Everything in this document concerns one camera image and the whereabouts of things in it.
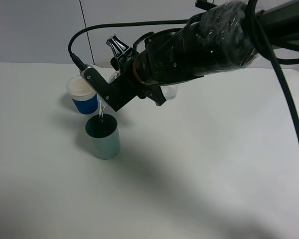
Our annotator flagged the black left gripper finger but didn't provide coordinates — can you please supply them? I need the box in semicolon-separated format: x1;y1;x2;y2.
106;35;136;62

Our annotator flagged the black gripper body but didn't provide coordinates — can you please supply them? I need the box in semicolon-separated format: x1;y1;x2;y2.
109;44;169;100

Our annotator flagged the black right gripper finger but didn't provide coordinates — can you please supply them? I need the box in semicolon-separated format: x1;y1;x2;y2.
146;86;166;106

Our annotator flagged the clear plastic water bottle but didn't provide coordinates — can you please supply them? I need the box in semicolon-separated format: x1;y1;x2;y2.
137;85;178;101

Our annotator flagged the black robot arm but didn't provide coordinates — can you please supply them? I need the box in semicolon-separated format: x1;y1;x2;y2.
104;0;299;110

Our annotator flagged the blue and white cup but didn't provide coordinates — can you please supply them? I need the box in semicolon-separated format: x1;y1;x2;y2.
66;75;98;115

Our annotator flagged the teal green plastic cup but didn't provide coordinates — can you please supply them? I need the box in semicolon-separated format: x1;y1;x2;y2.
85;114;121;160

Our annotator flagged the black camera cable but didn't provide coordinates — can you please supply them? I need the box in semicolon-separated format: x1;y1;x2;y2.
68;0;299;195

